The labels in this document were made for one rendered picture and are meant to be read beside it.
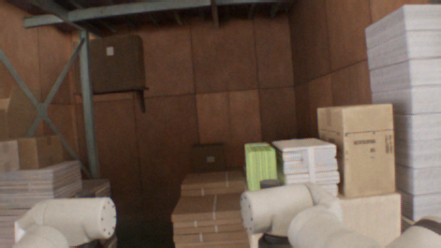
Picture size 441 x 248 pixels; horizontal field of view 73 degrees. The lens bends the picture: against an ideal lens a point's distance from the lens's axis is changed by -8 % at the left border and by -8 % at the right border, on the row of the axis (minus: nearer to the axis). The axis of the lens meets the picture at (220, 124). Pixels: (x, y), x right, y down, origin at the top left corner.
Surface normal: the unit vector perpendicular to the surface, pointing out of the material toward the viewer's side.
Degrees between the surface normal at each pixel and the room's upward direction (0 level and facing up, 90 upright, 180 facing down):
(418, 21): 90
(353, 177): 89
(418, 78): 90
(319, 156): 90
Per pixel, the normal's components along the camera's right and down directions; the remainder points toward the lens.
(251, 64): -0.03, 0.04
